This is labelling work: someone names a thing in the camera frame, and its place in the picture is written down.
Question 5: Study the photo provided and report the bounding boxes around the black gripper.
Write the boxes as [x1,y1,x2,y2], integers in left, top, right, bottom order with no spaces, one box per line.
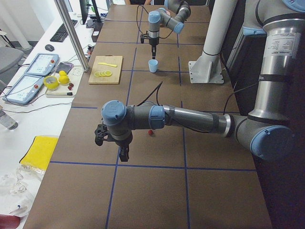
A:
[149,37,159,59]
[116,135,132,162]

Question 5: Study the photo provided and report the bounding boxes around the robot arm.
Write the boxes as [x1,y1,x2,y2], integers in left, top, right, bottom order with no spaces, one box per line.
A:
[94,0,305,162]
[140,0,191,59]

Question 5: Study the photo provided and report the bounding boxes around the light blue cup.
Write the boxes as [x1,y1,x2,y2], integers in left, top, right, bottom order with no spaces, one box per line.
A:
[148,59,159,73]

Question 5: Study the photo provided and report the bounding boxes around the yellow plastic knife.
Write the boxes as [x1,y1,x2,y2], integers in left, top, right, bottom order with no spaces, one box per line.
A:
[98,62,118,67]

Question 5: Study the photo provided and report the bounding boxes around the bamboo cutting board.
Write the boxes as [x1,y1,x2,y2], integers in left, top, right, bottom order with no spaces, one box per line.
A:
[88,56,123,84]

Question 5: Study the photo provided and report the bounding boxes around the black monitor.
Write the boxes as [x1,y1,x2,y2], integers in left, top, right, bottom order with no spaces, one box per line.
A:
[79,0,101,24]

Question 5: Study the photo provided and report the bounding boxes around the lemon slice one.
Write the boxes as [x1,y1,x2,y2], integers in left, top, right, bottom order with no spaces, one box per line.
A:
[94,72,101,77]

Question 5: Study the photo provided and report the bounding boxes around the white tray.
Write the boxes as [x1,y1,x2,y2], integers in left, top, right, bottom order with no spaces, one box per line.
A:
[45,72,80,98]

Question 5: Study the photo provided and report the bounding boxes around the spare strawberry on bench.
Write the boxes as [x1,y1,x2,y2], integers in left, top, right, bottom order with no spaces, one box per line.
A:
[68,83,74,91]

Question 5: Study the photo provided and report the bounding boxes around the yellow cloth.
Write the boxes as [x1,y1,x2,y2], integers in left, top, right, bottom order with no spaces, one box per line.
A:
[19,135,58,171]

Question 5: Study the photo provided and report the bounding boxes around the black keyboard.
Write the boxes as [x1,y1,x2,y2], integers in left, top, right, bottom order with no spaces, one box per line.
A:
[50,24,68,42]

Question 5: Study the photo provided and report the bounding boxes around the yellow lemon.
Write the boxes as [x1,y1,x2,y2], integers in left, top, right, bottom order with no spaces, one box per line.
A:
[59,71,67,76]
[58,75,70,84]

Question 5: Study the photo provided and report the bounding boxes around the yellow tape roll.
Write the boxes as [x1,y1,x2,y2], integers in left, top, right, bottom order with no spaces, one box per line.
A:
[43,76,59,90]

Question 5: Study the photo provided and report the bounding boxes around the black computer mouse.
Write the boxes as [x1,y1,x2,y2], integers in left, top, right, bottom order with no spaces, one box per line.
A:
[45,44,55,52]

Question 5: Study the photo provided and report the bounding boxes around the plastic bag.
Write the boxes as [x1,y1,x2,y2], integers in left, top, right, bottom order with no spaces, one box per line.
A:
[0,165,45,218]

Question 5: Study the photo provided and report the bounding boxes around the upper teach pendant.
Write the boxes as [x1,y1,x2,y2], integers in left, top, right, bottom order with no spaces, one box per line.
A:
[25,53,59,76]

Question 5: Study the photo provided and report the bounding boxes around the teach pendant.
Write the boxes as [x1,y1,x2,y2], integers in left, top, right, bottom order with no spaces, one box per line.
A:
[2,74,44,105]
[25,53,59,76]

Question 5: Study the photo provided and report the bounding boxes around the lower teach pendant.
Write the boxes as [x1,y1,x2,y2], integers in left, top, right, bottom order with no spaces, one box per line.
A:
[2,74,44,105]

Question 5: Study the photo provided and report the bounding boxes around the clear water bottle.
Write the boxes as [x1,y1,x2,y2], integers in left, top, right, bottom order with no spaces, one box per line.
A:
[0,110,18,130]

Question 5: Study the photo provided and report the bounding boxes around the white camera pole base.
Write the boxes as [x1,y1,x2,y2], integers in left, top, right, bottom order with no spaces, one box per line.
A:
[189,0,237,84]

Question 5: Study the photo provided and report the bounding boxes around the aluminium frame post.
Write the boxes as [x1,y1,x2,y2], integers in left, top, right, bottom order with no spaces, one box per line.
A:
[54,0,89,72]

